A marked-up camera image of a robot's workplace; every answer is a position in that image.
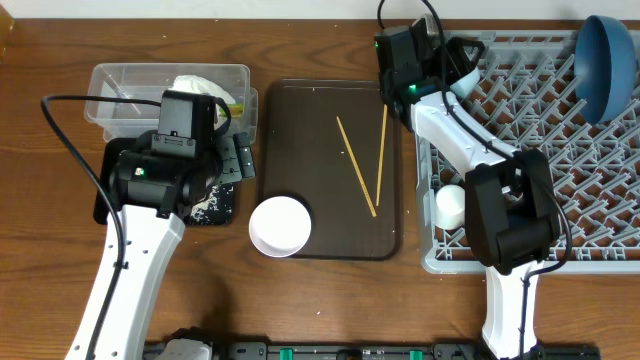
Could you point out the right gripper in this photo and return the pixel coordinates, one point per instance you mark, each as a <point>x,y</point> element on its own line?
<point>456,63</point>

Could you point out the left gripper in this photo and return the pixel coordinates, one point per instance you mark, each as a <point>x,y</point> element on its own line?
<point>239,158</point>

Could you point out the light blue bowl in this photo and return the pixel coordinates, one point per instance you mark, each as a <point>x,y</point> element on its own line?
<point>466,84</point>

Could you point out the rice food scraps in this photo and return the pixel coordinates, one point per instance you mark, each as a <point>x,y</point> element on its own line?
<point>216,209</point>

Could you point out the white pink-rimmed bowl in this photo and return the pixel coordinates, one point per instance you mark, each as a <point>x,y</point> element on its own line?
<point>280,226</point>

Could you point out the white napkin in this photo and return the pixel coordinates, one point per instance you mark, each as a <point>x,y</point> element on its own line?
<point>199,85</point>

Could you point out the wooden chopstick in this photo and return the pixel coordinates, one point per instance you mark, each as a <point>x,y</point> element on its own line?
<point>381,154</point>
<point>356,167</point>

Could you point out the dark blue plate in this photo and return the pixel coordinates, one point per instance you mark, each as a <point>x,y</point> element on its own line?
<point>605,61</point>

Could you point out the small white green cup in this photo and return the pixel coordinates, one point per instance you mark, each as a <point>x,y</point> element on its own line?
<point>450,207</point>

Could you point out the yellow snack wrapper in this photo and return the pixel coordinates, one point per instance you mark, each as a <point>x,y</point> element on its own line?
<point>236,110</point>

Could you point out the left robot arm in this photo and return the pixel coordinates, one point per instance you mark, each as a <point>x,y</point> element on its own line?
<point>150,193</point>

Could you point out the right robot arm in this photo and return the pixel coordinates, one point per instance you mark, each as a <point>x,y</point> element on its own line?
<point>511,215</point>

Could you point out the grey dishwasher rack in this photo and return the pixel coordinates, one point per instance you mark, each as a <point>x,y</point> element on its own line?
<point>526,97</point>

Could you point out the black rectangular tray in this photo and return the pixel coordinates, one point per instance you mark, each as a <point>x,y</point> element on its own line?
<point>111,152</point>

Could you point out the dark brown serving tray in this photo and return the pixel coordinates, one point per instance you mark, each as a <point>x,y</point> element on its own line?
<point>304,157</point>

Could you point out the clear plastic bin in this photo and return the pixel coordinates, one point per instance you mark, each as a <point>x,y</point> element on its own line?
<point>148,81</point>

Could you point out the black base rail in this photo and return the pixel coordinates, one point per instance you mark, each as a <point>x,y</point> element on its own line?
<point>193,343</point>

